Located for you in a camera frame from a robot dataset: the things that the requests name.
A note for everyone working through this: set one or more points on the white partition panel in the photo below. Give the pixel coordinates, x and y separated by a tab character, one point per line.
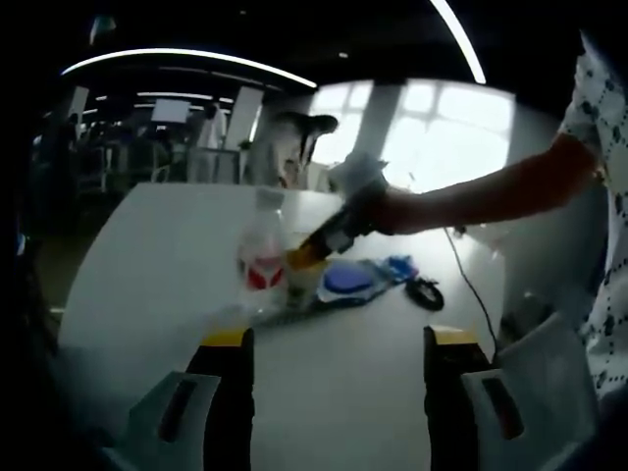
247	115

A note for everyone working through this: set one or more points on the long ceiling light strip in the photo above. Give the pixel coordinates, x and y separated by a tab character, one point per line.
463	39
196	56

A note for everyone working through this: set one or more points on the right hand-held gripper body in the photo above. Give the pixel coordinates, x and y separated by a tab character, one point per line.
365	181

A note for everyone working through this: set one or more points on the blue flowered tissue pack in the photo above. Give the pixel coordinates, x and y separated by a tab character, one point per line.
400	267

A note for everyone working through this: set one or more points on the white tabletop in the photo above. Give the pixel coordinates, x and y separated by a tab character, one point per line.
343	368

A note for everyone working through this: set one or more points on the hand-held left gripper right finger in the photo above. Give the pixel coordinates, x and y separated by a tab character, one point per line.
446	392

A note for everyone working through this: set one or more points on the computer monitor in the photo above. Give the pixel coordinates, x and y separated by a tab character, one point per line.
170	111

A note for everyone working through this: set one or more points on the clear package with blue pad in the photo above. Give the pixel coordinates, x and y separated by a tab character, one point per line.
348	287

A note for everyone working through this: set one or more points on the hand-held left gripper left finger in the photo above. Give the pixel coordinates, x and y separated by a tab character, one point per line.
228	392

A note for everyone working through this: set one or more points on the green potted plant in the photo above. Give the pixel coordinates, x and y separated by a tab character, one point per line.
245	144

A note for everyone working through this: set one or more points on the white paper cup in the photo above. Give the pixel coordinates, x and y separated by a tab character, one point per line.
301	284

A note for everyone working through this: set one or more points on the clear plastic water bottle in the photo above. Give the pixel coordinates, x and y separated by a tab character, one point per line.
262	250

